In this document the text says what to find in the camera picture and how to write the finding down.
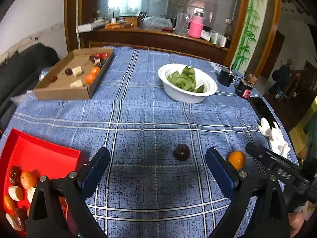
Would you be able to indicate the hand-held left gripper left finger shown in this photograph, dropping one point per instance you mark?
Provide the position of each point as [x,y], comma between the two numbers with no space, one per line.
[97,168]

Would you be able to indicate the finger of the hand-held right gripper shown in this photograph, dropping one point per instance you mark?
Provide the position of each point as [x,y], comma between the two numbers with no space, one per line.
[260,153]

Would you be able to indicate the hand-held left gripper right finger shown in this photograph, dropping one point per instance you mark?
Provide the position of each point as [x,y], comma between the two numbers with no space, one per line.
[219,173]

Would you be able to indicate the dark round fruit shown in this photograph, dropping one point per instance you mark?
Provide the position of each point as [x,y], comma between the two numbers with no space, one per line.
[68,71]
[181,152]

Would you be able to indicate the red box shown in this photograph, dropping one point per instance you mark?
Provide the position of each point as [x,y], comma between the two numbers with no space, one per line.
[37,151]

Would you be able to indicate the person's right hand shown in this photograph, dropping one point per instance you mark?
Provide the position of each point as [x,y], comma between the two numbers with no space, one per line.
[296,224]

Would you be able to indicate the white glove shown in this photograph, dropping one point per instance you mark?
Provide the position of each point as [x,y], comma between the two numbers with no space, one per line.
[275,136]

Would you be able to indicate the black phone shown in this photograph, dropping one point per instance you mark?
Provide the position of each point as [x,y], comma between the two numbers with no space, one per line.
[262,107]

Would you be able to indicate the blue plaid tablecloth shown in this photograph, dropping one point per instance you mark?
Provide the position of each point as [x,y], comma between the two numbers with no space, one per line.
[138,119]

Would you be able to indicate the dark jar pink label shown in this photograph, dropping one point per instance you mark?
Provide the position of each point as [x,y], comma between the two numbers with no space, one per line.
[245,89]

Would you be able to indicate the white bowl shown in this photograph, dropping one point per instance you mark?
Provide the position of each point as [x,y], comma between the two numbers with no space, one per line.
[188,95]

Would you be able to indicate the black jar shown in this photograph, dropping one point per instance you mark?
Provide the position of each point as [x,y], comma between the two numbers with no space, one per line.
[225,76]

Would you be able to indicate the cardboard box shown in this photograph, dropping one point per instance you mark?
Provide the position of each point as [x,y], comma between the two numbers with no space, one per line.
[59,89]

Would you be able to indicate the green leaves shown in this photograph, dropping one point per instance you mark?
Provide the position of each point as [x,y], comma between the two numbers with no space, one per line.
[187,79]

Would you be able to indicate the small reddish fruit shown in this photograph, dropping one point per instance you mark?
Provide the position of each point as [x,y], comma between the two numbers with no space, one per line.
[53,78]

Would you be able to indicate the clear plastic bag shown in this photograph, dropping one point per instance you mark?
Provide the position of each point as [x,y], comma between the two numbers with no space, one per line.
[44,73]
[157,21]

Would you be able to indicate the white containers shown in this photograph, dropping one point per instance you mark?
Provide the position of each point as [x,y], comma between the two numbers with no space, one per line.
[218,38]

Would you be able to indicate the black sofa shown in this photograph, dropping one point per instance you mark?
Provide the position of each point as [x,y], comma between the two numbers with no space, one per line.
[22,64]

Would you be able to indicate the white flat box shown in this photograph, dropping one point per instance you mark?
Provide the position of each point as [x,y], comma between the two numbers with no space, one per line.
[86,26]

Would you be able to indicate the pink bottle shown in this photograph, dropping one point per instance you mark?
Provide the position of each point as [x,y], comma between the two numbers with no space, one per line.
[195,24]

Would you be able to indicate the orange snack packets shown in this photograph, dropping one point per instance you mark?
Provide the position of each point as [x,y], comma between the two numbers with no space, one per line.
[115,25]

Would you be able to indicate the glass pitcher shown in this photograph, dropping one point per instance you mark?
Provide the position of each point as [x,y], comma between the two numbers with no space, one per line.
[182,23]

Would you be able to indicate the wooden framed glass partition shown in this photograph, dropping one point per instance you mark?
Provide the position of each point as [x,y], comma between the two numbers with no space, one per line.
[71,17]

